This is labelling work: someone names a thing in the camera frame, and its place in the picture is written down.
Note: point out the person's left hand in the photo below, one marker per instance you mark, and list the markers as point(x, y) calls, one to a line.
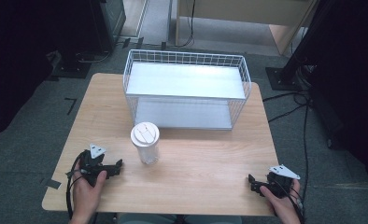
point(87, 193)

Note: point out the person's right hand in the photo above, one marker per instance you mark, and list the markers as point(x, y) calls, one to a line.
point(281, 207)

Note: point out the black stand with base plate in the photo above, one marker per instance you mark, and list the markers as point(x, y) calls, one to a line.
point(292, 62)

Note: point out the clear cup with white lid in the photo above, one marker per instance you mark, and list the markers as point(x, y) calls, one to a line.
point(145, 137)

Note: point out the light wooden desk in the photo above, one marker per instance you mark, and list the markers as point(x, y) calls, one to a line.
point(247, 12)

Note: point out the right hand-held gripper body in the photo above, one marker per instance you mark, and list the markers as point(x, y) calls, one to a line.
point(281, 182)

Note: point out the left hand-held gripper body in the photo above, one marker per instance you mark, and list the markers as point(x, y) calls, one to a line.
point(90, 165)

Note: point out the black cabinet on stand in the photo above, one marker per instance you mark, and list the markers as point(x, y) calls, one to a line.
point(92, 34)

